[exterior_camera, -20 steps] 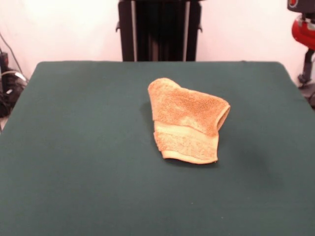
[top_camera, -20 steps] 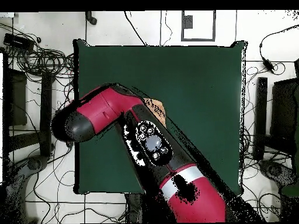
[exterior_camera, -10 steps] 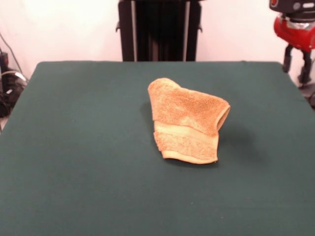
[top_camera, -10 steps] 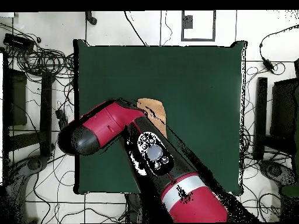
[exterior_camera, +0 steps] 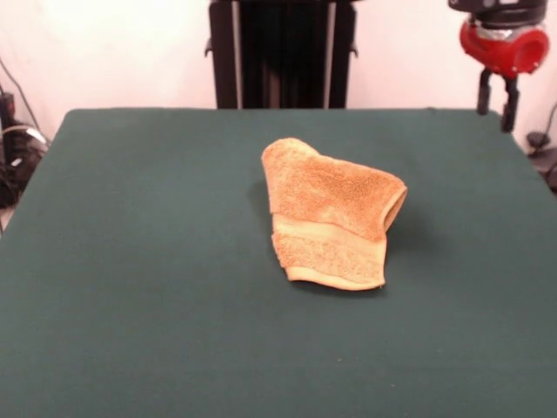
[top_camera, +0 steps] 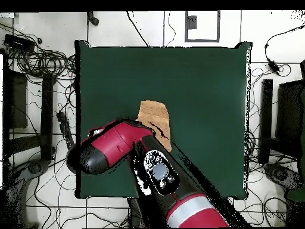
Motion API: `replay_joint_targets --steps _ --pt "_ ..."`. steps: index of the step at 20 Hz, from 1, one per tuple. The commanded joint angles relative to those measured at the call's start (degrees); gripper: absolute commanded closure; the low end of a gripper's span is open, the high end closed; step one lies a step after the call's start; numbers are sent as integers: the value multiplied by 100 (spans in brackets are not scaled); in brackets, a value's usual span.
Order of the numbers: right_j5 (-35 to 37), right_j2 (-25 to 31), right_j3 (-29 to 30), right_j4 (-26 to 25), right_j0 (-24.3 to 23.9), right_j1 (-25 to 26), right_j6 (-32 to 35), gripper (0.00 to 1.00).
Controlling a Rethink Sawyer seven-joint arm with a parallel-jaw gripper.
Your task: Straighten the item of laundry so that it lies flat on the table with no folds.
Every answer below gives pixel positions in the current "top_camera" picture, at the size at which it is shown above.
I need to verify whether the small black caster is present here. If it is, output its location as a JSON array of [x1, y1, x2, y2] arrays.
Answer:
[[86, 11, 99, 26]]

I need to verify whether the thin black cable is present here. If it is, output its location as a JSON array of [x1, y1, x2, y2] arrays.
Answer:
[[166, 11, 177, 48]]

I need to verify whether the grey rectangular floor frame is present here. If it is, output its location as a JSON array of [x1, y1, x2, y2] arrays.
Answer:
[[184, 10, 220, 43]]

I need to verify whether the black cable tangle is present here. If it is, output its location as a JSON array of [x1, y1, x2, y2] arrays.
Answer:
[[4, 23, 77, 82]]

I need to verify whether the black metal frame stand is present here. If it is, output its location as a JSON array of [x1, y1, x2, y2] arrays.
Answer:
[[1, 48, 57, 165], [258, 59, 305, 165]]

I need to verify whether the black flat box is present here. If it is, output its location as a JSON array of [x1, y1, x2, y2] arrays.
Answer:
[[3, 33, 36, 54]]

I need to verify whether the tan terry towel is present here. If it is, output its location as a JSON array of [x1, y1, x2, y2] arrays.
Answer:
[[135, 100, 173, 153]]

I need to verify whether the black adapter cable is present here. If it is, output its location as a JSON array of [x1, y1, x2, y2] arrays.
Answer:
[[264, 24, 305, 63]]

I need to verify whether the grey square plate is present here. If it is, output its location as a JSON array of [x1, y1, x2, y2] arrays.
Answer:
[[186, 15, 198, 30]]

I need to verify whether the dark green table cloth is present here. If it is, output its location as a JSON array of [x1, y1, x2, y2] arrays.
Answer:
[[74, 39, 253, 200]]

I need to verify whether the grey stand foot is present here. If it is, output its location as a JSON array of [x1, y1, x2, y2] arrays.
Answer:
[[4, 158, 51, 229], [263, 163, 303, 191]]

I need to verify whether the black power strip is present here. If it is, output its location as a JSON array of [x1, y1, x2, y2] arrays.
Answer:
[[56, 111, 76, 148]]

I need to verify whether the black power adapter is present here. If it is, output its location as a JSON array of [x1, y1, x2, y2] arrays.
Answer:
[[267, 58, 281, 75]]

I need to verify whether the long black cable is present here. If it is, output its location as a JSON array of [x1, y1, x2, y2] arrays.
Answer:
[[126, 11, 151, 48]]

